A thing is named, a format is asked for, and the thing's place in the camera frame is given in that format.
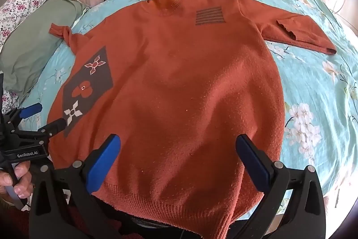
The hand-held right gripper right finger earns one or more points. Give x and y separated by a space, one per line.
253 164

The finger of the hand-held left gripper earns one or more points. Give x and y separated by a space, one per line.
54 126
32 110

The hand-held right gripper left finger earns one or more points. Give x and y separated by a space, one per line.
103 164

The orange knit sweater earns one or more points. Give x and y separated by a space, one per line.
181 87

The person's left hand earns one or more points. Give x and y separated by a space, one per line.
22 173

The green pillow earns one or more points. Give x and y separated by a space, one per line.
36 40

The person's dark red clothing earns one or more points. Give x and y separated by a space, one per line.
14 225

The turquoise floral bed sheet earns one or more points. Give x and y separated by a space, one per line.
307 87

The white floral pillow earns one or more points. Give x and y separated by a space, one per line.
16 3

